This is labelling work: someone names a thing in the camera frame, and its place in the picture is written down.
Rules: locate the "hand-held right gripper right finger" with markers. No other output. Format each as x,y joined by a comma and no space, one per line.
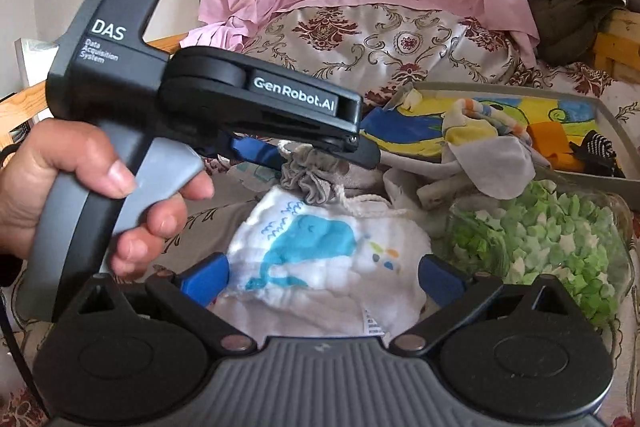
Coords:
440,277

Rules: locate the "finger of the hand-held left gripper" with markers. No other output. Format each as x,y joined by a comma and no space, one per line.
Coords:
255,152

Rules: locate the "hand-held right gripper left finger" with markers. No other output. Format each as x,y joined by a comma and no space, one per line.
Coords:
205,274

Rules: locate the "white whale print washcloth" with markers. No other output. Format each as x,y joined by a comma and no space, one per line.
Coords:
300,247

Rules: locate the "pastel striped baby garment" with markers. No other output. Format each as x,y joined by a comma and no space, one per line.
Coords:
490,162

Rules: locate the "orange fabric band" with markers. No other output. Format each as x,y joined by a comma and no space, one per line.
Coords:
550,137

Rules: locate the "dark striped sock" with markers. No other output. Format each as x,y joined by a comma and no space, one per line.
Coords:
597,149

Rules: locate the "grey tray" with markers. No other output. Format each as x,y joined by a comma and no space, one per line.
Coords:
607,117

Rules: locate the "person's left hand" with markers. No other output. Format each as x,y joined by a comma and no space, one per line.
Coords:
50,187

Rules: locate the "pile of green paper stars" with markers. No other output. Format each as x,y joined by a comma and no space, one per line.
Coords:
525,247

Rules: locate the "floral satin bedspread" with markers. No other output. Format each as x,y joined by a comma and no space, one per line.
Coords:
350,42

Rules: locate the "cartoon print towel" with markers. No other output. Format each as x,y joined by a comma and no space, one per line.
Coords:
410,127

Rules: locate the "glass jar of green stars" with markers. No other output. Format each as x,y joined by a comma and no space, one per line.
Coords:
620,209

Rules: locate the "grey window frame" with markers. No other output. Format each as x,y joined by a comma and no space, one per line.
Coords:
37,62

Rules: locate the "yellow wooden frame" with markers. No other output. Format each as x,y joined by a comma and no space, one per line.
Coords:
617,44

